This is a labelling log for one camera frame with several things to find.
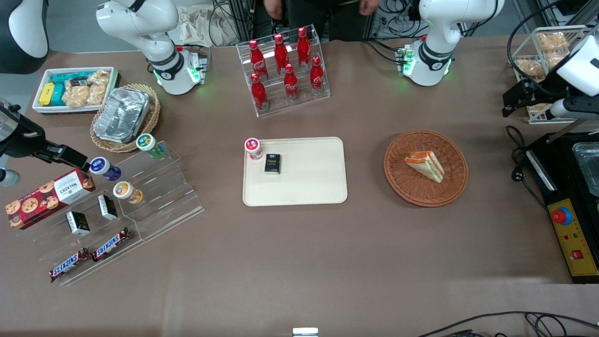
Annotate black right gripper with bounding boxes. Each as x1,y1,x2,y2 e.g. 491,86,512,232
0,106,90,172

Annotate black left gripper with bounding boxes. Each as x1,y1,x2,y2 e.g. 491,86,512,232
502,69,573,117

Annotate triangle sandwich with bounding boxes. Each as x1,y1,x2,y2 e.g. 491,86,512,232
404,150,446,183

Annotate silver foil tray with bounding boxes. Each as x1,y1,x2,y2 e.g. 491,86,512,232
93,87,151,144

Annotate light tan wicker basket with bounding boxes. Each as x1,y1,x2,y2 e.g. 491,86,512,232
90,83,161,154

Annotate brown round wicker basket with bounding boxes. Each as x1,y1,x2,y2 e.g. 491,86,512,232
383,130,469,207

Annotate beige plastic tray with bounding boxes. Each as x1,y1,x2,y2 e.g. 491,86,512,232
242,137,348,207

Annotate purple-label jar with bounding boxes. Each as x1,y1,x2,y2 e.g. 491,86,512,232
89,157,122,182

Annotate red Walkers shortbread box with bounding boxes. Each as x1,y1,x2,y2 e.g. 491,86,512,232
6,168,96,230

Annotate white plastic bin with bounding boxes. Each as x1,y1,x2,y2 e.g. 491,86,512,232
32,66,120,115

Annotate clear bag of crackers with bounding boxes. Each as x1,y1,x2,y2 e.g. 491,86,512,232
62,84,90,107
87,69,111,106

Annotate yellow small box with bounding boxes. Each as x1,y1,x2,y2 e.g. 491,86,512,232
39,82,56,107

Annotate black white small carton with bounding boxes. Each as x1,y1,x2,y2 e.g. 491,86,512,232
65,211,90,236
97,194,118,221

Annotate orange-label jar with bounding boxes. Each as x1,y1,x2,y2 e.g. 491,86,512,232
113,181,144,205

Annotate teal long box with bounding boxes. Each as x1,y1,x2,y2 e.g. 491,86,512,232
51,71,94,86

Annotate green-label jar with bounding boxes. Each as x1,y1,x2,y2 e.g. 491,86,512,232
136,133,166,160

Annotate clear acrylic stepped shelf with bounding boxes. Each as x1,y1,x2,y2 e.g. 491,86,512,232
112,140,205,242
28,187,143,287

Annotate Snickers chocolate bar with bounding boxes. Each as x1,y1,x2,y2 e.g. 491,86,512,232
92,227,131,262
49,248,91,283

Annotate black machine yellow panel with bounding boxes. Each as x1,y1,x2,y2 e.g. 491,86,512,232
524,119,599,285

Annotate steel pan in machine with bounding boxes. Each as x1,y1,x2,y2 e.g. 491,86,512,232
572,142,599,197

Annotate white cloth bag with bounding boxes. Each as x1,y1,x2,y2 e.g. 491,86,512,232
178,5,239,47

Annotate red-lid white jar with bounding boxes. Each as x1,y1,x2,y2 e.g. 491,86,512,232
244,138,263,161

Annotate red cola bottle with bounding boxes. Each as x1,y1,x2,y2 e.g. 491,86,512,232
297,27,312,71
248,39,268,80
310,56,326,95
284,64,300,102
250,73,269,111
274,34,290,75

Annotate person torso dark clothes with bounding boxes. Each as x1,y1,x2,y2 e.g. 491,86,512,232
283,0,370,43

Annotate clear acrylic bottle rack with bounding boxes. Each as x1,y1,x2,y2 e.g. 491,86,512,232
236,24,331,117

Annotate white wire rack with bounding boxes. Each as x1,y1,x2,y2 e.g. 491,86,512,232
509,24,592,125

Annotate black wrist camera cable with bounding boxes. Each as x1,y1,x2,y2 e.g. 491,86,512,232
507,2,599,96

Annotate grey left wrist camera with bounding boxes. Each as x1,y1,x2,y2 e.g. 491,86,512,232
550,96,599,120

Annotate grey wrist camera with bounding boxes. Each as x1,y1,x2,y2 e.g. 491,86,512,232
550,96,599,120
0,168,22,188

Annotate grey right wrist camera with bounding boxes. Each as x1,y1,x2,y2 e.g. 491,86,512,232
0,168,22,188

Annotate black power cable with plug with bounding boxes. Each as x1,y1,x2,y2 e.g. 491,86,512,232
505,125,549,211

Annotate black cable bundle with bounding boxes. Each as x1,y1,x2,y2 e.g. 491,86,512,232
206,0,256,45
365,0,424,61

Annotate black cable on table edge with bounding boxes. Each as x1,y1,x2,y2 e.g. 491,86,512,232
416,311,599,337

